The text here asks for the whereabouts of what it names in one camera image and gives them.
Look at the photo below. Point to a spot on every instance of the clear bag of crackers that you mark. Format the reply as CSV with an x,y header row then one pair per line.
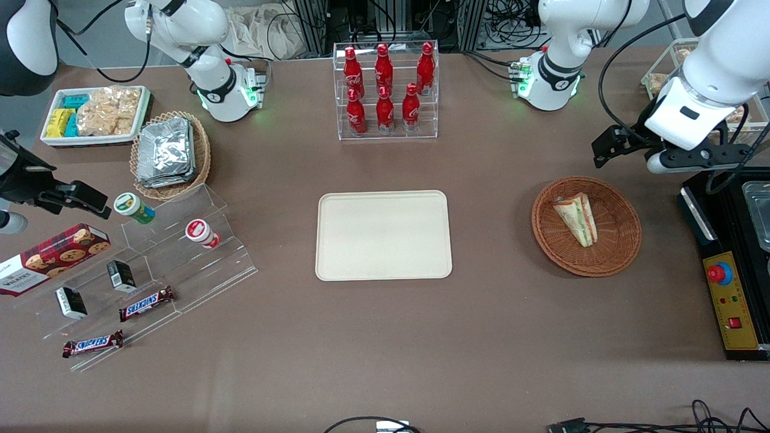
x,y
108,111

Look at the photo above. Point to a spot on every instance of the clear acrylic stepped stand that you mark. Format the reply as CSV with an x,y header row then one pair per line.
x,y
198,270

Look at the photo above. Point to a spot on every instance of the silver foil pack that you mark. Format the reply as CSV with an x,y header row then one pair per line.
x,y
165,147
162,182

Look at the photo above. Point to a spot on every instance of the red lid snack cup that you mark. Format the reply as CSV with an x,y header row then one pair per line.
x,y
201,233

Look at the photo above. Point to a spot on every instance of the black control box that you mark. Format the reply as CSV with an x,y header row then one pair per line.
x,y
698,222

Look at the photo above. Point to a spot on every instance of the red emergency stop button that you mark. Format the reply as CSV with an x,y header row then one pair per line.
x,y
719,273

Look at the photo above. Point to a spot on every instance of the white rectangular snack tray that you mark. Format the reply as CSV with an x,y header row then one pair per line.
x,y
96,140

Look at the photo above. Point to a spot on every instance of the beige rectangular tray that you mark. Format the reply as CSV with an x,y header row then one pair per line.
x,y
384,236

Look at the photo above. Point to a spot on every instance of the clear acrylic bread box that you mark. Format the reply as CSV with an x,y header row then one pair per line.
x,y
665,63

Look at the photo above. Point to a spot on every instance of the triangle sandwich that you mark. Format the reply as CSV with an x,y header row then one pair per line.
x,y
577,219

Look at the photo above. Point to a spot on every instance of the small white device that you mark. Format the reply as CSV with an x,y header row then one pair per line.
x,y
392,427

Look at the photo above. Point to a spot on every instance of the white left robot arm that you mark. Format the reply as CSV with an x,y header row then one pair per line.
x,y
565,36

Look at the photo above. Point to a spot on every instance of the bagged bread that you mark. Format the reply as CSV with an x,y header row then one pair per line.
x,y
737,117
657,84

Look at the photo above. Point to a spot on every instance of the yellow snack packet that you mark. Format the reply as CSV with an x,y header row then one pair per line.
x,y
58,123

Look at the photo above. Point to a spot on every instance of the Snickers chocolate bar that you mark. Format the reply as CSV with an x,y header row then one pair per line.
x,y
93,344
146,304

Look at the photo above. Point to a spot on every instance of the clear acrylic bottle rack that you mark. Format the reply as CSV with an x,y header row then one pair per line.
x,y
388,137

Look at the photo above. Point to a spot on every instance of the teal snack packet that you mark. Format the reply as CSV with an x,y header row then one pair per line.
x,y
72,126
75,101

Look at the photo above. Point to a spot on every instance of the red tartan cookie box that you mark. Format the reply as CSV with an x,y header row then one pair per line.
x,y
54,255

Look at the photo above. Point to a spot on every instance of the green lid snack cup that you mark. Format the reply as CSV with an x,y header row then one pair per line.
x,y
133,207

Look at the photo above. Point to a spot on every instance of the aluminium frame post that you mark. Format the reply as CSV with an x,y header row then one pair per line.
x,y
472,24
313,24

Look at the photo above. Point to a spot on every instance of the oval wicker basket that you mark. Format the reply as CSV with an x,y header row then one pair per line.
x,y
201,150

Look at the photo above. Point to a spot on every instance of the red cola bottle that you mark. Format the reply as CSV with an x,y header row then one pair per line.
x,y
357,117
411,111
385,114
384,69
426,69
352,72

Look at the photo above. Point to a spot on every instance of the brown round wicker basket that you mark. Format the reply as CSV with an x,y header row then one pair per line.
x,y
616,240

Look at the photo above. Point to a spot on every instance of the small black box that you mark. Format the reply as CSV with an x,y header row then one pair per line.
x,y
71,303
121,276

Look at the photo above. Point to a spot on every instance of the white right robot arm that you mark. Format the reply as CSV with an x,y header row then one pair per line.
x,y
210,90

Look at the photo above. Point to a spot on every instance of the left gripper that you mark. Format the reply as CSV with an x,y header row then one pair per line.
x,y
633,136

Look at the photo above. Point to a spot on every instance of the yellow control panel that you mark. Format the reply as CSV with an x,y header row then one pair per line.
x,y
737,300

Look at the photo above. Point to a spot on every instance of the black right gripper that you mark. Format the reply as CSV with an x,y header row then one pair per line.
x,y
19,175

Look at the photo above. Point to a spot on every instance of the crumpled beige bag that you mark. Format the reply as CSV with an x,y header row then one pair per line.
x,y
264,33

